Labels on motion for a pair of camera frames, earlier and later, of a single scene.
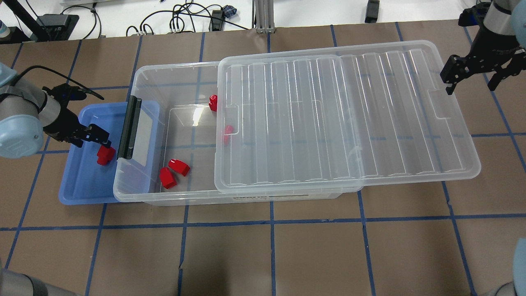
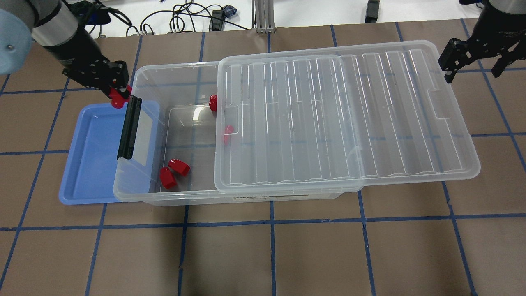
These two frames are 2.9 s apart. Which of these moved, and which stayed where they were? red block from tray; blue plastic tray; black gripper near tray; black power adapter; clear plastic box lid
Moved: black gripper near tray; red block from tray
Stayed: black power adapter; clear plastic box lid; blue plastic tray
